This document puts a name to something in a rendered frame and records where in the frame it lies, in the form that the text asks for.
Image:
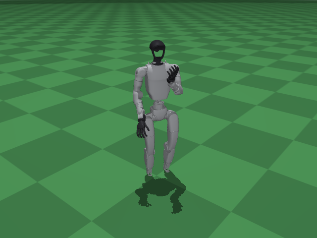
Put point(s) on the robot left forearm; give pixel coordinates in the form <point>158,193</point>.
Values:
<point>175,87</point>

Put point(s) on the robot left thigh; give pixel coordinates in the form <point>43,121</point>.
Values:
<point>172,130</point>

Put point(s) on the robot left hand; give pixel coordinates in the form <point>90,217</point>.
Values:
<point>173,74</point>

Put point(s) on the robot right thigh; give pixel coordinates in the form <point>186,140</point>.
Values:
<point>150,139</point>

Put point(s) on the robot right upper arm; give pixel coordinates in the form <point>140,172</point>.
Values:
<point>139,74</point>

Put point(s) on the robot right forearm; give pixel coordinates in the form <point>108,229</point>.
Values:
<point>138,104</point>

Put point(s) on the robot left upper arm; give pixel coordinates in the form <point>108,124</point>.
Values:
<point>177,78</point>

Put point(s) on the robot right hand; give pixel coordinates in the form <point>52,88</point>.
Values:
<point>141,127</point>

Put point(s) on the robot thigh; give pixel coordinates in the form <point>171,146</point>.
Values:
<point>172,130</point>
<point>150,139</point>

